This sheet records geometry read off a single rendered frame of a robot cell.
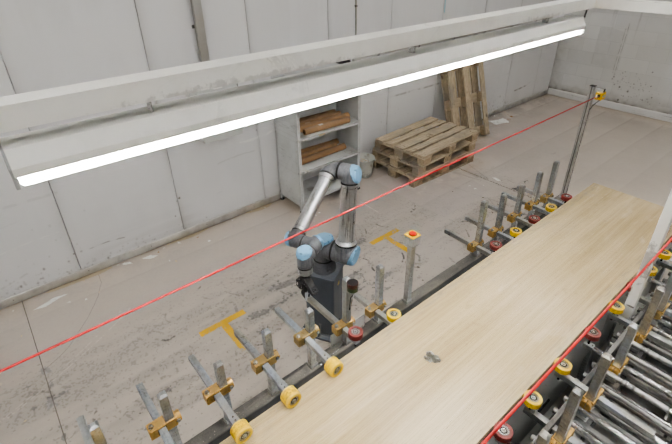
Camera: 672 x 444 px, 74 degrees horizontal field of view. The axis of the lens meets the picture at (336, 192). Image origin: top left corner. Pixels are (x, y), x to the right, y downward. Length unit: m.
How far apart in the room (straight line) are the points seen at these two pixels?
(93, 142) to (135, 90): 0.14
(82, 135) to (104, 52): 3.17
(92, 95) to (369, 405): 1.71
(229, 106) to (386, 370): 1.59
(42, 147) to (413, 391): 1.81
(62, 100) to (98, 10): 3.15
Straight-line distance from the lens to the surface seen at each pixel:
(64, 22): 4.14
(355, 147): 5.42
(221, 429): 2.47
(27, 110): 1.05
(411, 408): 2.23
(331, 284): 3.30
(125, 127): 1.08
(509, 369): 2.47
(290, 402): 2.19
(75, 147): 1.06
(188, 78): 1.12
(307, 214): 2.76
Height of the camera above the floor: 2.72
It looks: 29 degrees down
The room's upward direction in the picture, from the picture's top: 1 degrees counter-clockwise
